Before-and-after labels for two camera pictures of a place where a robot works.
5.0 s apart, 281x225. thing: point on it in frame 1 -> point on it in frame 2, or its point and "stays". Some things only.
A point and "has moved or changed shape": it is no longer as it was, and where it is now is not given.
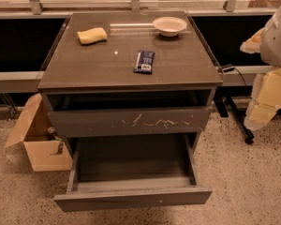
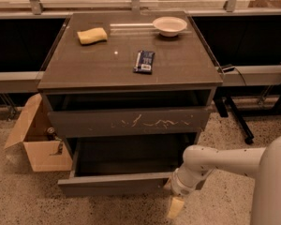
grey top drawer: (130, 121) stays
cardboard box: (31, 132) stays
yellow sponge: (92, 36) stays
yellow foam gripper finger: (253, 44) -> (184, 182)
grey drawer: (130, 172) has moved or changed shape
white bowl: (170, 25) stays
